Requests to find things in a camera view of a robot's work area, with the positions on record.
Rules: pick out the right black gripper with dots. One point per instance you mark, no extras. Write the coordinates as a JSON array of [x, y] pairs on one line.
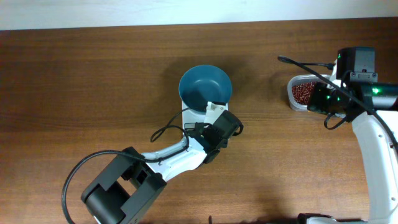
[[315, 101]]

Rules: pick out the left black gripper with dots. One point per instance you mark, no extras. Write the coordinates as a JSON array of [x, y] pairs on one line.
[[205, 134]]

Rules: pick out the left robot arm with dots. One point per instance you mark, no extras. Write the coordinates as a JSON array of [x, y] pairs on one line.
[[127, 187]]

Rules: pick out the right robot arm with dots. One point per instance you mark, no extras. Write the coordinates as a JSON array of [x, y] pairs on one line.
[[354, 93]]

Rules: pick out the white digital kitchen scale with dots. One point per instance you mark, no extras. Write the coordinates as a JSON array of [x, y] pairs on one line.
[[190, 117]]

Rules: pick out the teal plastic bowl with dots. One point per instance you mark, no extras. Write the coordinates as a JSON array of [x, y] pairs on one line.
[[204, 83]]

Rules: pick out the red beans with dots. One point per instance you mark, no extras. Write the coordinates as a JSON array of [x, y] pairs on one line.
[[302, 92]]

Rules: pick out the clear plastic container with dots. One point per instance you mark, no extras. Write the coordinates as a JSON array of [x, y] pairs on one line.
[[296, 81]]

